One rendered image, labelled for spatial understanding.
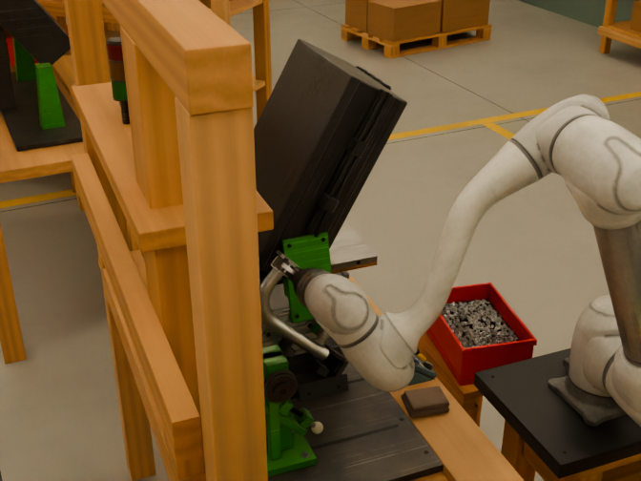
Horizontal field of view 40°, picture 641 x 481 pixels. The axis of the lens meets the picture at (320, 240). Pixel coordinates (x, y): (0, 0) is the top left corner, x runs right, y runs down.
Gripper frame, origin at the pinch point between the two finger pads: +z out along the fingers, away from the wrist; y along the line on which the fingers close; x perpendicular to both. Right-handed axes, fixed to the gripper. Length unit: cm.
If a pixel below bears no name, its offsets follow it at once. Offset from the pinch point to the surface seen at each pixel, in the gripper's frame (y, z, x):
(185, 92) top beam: 57, -75, -8
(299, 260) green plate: -3.5, 4.3, -3.9
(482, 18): -235, 563, -317
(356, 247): -21.8, 22.2, -16.7
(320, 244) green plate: -5.5, 4.3, -9.9
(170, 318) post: 22.5, -23.1, 22.4
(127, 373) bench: -17, 97, 58
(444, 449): -47, -27, 11
